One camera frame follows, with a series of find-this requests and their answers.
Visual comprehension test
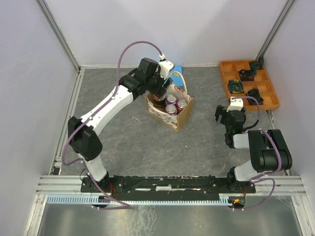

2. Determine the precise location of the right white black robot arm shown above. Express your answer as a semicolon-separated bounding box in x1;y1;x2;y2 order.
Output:
211;105;292;194

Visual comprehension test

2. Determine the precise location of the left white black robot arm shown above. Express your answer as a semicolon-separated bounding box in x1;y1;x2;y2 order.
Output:
68;58;175;192

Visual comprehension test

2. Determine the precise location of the dark green glass bottle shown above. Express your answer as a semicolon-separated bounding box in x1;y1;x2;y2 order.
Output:
154;100;166;109

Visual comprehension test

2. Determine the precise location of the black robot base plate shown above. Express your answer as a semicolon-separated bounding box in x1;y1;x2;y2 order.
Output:
80;175;257;201

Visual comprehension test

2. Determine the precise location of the rolled dark sock left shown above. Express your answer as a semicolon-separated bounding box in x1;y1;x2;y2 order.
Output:
227;80;244;94

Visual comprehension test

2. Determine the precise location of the patterned canvas tote bag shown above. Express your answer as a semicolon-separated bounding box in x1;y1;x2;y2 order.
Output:
145;71;194;132

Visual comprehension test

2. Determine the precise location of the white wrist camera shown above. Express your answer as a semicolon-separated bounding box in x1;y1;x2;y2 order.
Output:
226;97;244;111
158;54;175;80

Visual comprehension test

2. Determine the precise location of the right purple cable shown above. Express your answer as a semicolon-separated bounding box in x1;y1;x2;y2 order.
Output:
231;96;283;212

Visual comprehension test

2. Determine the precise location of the orange compartment tray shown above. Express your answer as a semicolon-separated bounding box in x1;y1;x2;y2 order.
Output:
219;60;280;110

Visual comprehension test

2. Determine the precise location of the rolled dark sock middle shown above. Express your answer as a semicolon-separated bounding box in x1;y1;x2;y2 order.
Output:
238;69;256;82

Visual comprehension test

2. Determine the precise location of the blue printed folded cloth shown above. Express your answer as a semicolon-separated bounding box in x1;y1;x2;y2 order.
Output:
169;65;184;87

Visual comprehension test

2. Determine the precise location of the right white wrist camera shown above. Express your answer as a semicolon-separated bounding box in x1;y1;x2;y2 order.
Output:
226;97;244;111

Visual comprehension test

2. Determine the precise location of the purple soda can front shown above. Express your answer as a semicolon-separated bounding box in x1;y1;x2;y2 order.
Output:
165;104;178;115

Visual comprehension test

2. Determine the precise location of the purple soda can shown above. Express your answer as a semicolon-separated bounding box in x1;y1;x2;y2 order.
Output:
165;94;178;106
165;104;178;115

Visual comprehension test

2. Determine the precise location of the blue slotted cable duct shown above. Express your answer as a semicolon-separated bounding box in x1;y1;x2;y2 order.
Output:
46;195;232;206

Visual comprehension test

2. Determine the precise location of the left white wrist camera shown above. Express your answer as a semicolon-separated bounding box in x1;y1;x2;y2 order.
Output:
158;54;175;80

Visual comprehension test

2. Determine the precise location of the red soda can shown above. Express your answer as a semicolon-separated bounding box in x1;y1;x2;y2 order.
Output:
154;94;165;102
176;99;188;113

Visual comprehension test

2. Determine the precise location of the purple soda can rear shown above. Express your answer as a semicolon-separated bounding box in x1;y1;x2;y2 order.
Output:
165;94;178;106

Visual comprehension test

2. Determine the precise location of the rolled dark sock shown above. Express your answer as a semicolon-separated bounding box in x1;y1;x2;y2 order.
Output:
246;88;264;105
249;56;264;70
238;69;256;82
227;80;244;94

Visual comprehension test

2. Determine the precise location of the rolled dark sock top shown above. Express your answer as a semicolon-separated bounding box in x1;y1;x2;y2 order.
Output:
249;56;264;70

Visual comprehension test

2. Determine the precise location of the aluminium frame rail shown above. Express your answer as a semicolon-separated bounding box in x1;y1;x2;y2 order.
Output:
35;176;306;196

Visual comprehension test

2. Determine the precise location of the rolled dark sock bottom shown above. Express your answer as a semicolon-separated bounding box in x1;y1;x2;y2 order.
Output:
246;88;264;105

